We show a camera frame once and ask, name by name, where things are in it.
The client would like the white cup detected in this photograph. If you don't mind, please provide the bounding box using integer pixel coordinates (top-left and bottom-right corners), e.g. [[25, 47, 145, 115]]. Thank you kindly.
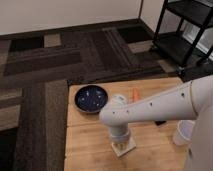
[[172, 120, 195, 146]]

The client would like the orange carrot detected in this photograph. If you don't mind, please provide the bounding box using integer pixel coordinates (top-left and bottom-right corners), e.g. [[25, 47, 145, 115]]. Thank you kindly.
[[132, 88, 140, 102]]

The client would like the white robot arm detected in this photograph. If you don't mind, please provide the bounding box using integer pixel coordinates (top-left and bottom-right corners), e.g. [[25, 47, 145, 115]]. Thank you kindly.
[[99, 75, 213, 171]]

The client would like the white sponge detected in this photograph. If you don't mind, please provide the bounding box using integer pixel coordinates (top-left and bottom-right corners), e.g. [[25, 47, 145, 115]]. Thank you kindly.
[[111, 138, 136, 157]]

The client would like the dark blue bowl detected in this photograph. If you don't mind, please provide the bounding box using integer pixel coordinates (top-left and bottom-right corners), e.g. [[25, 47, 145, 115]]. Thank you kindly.
[[74, 85, 108, 113]]

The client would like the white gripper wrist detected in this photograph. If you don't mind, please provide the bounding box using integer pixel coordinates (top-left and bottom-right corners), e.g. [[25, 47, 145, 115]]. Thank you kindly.
[[109, 125, 131, 144]]

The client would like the black phone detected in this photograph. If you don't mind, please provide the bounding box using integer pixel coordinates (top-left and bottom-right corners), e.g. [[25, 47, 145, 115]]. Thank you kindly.
[[155, 121, 166, 126]]

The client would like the black metal shelf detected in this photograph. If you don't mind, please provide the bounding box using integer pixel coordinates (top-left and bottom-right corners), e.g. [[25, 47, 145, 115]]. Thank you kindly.
[[153, 0, 213, 68]]

